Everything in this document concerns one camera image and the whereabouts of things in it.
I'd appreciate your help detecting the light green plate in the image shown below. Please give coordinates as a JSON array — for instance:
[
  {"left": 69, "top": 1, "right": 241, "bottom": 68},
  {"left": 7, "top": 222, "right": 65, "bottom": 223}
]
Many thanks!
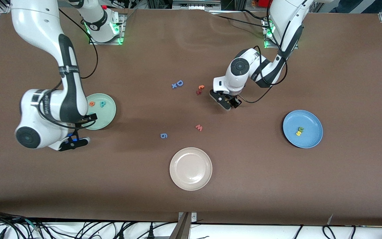
[{"left": 84, "top": 93, "right": 116, "bottom": 130}]

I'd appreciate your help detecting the grey metal frame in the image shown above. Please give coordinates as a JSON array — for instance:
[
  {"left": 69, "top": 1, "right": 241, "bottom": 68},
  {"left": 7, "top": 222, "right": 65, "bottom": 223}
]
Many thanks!
[{"left": 172, "top": 0, "right": 222, "bottom": 10}]

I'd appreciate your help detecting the brown table cover sheet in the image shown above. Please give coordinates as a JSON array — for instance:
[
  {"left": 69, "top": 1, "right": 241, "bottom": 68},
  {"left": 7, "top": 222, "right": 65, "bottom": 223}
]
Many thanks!
[{"left": 0, "top": 5, "right": 382, "bottom": 227}]

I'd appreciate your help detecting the beige plate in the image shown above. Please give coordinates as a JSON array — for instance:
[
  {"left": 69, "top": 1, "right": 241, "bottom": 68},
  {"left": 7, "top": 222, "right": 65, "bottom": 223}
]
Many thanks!
[{"left": 169, "top": 147, "right": 213, "bottom": 191}]

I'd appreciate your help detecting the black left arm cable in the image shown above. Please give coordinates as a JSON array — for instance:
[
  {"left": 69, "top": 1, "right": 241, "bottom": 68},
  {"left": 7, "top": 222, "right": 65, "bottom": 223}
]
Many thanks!
[{"left": 237, "top": 0, "right": 289, "bottom": 104}]

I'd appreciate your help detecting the blue plate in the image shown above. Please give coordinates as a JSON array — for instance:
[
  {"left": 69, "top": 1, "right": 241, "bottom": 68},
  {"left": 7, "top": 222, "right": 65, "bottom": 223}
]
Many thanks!
[{"left": 283, "top": 110, "right": 323, "bottom": 149}]

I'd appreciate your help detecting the silver metal bracket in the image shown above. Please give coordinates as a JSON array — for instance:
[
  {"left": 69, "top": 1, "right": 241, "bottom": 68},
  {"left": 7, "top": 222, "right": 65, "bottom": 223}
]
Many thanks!
[{"left": 178, "top": 212, "right": 197, "bottom": 223}]

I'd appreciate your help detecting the grey aluminium beam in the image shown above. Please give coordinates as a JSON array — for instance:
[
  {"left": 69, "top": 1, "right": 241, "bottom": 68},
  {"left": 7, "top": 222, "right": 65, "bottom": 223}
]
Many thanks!
[{"left": 169, "top": 212, "right": 191, "bottom": 239}]

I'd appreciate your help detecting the teal cable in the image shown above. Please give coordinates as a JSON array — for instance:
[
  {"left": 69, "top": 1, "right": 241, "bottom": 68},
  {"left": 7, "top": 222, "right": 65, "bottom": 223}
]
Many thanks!
[{"left": 24, "top": 218, "right": 40, "bottom": 231}]

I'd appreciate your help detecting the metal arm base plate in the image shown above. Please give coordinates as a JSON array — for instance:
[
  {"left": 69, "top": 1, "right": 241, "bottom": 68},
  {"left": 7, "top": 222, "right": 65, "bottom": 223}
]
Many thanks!
[
  {"left": 89, "top": 13, "right": 126, "bottom": 45},
  {"left": 263, "top": 17, "right": 299, "bottom": 49}
]

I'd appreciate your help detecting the looped black cable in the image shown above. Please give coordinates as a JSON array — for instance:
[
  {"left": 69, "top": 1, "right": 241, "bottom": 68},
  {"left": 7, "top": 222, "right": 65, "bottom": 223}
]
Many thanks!
[{"left": 322, "top": 225, "right": 337, "bottom": 239}]

